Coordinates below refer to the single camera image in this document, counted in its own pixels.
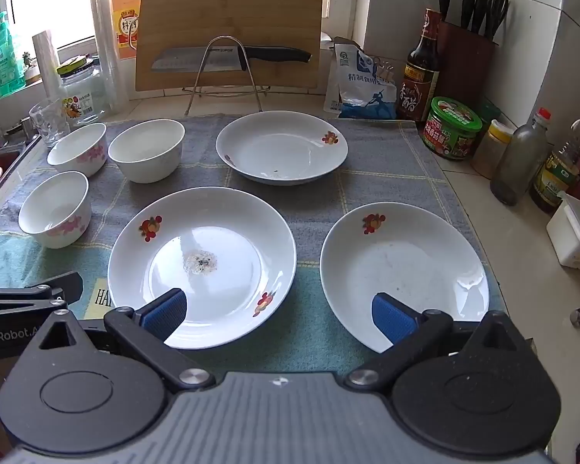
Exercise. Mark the white fruit-print plate stained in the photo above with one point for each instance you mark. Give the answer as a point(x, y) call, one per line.
point(222, 232)

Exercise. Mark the dark red knife block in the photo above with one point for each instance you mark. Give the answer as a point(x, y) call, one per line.
point(464, 67)

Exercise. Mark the bamboo cutting board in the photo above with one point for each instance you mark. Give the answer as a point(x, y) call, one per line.
point(270, 9)

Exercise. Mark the grey and teal checked towel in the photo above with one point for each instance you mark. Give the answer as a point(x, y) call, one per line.
point(367, 174)

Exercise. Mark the plain white bowl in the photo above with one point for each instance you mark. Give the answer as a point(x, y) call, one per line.
point(147, 159)

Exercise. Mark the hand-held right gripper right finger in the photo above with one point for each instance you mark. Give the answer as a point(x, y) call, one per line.
point(394, 319)

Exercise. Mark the green-capped spice jar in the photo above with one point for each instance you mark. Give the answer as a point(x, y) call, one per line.
point(488, 113)

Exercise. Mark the white bowl pink flowers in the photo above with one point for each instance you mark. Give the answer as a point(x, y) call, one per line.
point(53, 212)
point(80, 152)

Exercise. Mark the tall stack of clear cups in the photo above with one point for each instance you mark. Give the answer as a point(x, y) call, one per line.
point(107, 58)

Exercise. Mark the orange cooking wine jug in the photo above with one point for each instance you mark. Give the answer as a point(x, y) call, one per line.
point(125, 19)

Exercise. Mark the clear jar with dark lid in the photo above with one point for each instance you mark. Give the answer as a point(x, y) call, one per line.
point(89, 92)

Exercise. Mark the white plastic box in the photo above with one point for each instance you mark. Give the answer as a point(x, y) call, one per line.
point(575, 237)

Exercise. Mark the stainless steel sink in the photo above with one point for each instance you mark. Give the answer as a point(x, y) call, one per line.
point(0, 164)

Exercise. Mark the cooking oil bottle green label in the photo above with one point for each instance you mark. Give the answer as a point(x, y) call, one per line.
point(556, 179)

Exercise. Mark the dark vinegar bottle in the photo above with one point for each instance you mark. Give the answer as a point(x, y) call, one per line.
point(418, 77)

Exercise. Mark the white and blue salt bag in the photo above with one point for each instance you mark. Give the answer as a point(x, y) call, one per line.
point(362, 82)

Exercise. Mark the small potted plant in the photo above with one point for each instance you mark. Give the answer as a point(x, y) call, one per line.
point(29, 60)

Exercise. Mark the white fruit-print plate speckled stain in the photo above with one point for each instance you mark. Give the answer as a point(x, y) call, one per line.
point(280, 147)

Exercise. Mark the yellow-capped spice jar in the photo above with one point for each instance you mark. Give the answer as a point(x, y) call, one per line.
point(493, 150)

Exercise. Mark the green dish soap bottle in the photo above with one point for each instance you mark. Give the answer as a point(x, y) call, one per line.
point(5, 63)

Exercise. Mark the red-capped clear glass bottle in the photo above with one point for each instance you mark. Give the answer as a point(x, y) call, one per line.
point(517, 164)

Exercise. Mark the green-lidded sauce jar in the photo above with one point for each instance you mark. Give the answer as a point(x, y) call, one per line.
point(449, 130)

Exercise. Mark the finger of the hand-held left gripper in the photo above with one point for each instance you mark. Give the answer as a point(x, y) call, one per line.
point(53, 292)

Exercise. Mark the clear drinking glass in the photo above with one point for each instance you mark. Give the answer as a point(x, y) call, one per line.
point(48, 123)

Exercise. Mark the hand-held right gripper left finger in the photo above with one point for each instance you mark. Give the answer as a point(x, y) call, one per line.
point(167, 312)

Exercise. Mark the white fruit-print plate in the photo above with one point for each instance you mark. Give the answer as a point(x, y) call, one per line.
point(406, 261)

